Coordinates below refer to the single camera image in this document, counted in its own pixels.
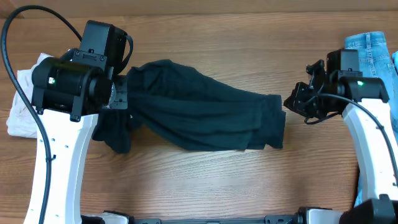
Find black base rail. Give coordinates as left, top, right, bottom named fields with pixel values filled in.
left=81, top=210, right=297, bottom=224

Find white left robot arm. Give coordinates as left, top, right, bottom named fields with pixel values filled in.
left=24, top=57, right=131, bottom=223

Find black t-shirt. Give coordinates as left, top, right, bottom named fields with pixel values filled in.
left=92, top=60, right=286, bottom=154

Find light blue cloth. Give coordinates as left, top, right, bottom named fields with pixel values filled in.
left=392, top=51, right=398, bottom=72

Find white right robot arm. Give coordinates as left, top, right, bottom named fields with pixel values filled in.
left=284, top=60, right=397, bottom=223

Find blue denim jeans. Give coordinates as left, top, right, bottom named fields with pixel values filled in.
left=343, top=32, right=397, bottom=205

